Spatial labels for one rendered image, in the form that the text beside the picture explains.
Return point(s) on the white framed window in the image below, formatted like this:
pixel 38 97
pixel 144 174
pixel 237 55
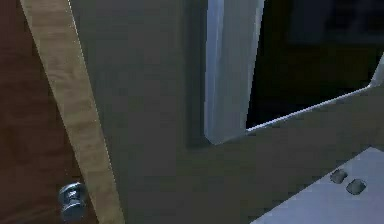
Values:
pixel 230 66

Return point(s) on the silver round door knob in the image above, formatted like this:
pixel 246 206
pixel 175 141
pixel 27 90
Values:
pixel 71 201

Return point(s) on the white cabinet with grey knobs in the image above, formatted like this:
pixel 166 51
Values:
pixel 333 203

